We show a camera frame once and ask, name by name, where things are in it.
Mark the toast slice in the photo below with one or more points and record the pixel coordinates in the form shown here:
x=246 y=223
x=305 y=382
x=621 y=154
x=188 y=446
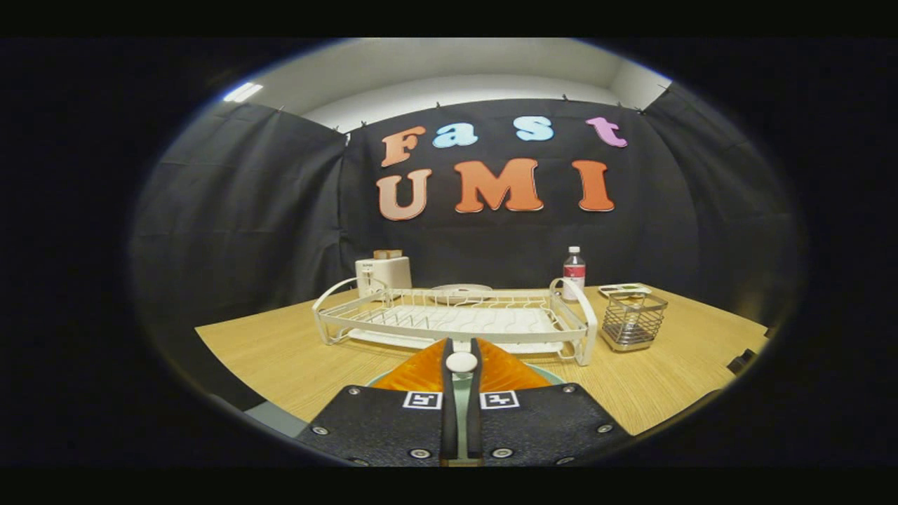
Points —
x=387 y=254

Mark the clear bottle with red label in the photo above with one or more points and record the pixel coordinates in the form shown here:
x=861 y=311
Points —
x=574 y=275

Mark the pale green plate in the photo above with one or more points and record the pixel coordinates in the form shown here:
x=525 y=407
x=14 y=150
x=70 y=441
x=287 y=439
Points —
x=546 y=372

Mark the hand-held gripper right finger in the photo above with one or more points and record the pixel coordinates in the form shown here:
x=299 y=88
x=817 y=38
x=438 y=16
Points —
x=475 y=421

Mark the black backdrop cloth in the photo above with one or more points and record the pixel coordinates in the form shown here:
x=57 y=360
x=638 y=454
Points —
x=245 y=210

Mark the white toaster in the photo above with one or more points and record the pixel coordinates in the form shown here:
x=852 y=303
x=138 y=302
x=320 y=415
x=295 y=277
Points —
x=382 y=275

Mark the black clamp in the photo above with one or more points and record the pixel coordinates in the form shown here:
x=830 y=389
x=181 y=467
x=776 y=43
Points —
x=742 y=360

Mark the white flat electronic device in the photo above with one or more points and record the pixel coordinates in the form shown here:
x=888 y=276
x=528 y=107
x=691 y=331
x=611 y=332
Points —
x=624 y=288

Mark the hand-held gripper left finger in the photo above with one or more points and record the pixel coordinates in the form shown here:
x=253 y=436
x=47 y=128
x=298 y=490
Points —
x=447 y=421

